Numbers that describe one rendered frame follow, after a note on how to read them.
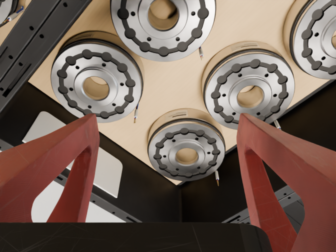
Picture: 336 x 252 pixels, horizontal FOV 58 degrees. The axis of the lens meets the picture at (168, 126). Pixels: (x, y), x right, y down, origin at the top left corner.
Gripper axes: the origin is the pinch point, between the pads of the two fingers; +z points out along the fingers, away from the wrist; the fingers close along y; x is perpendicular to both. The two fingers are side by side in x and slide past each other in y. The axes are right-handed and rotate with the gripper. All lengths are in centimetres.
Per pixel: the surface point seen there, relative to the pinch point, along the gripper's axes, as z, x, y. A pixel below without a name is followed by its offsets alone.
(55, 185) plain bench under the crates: 37, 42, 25
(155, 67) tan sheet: 23.5, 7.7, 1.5
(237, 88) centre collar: 19.8, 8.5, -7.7
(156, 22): 21.5, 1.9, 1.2
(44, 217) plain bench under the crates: 37, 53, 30
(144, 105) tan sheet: 23.5, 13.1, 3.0
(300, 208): 23.7, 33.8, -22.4
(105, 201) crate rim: 13.6, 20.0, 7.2
